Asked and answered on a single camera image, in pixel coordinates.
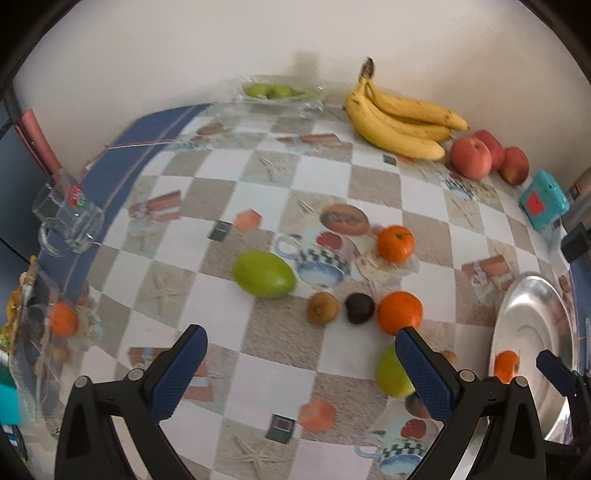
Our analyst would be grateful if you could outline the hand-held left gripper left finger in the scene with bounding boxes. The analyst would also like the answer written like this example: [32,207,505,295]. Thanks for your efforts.
[54,324,208,480]

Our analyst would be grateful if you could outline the yellow packaging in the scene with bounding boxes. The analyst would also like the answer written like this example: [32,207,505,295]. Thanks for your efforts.
[4,256,38,333]

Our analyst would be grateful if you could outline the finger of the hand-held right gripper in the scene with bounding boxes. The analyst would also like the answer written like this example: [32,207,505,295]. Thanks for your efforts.
[536,349,591,402]

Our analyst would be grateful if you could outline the round metal bowl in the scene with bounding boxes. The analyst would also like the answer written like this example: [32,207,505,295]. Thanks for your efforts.
[488,272,583,446]

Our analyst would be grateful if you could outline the clear glass mug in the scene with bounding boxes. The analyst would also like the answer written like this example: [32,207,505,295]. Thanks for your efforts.
[31,171,105,258]

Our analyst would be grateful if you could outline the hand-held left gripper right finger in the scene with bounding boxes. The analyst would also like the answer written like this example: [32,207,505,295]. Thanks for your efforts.
[396,325,548,480]

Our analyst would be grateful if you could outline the teal object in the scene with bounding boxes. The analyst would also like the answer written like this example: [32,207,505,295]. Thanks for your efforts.
[0,385,21,425]

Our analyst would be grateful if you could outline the small orange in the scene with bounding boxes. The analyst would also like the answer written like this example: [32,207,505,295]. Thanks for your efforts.
[376,224,416,263]
[493,350,521,385]

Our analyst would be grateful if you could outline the pink bar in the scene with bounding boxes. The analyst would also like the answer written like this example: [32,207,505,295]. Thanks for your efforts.
[17,109,63,175]

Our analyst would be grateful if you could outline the green mango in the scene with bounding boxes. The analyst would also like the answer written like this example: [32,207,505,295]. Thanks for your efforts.
[231,250,297,298]
[374,346,416,398]

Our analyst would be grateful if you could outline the large orange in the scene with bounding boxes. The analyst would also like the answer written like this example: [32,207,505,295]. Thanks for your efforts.
[377,292,424,336]

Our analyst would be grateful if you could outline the yellow banana bunch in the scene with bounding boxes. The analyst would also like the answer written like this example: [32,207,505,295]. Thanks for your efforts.
[344,56,470,161]

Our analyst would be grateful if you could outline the clear plastic container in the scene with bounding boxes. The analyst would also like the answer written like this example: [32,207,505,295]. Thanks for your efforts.
[7,263,100,421]

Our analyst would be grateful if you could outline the red apple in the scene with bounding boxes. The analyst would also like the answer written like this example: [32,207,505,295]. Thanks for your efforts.
[473,130,505,171]
[498,146,530,186]
[450,137,493,181]

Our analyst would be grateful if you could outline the clear plastic bag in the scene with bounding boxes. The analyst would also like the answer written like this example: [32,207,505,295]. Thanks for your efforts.
[210,74,340,121]

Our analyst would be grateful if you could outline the orange in plastic container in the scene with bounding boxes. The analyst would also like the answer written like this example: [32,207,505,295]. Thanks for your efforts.
[47,303,77,337]

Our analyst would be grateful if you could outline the teal plastic box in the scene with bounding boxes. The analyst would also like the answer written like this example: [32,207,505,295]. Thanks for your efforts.
[518,170,570,230]

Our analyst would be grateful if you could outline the brown kiwi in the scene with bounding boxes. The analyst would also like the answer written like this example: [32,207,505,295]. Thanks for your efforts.
[307,292,341,325]

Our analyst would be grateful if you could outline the black charger block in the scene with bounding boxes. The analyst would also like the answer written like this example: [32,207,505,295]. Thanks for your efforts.
[561,226,591,263]

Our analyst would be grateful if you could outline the dark purple round fruit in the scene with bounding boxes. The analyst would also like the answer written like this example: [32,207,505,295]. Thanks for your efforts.
[344,292,376,325]

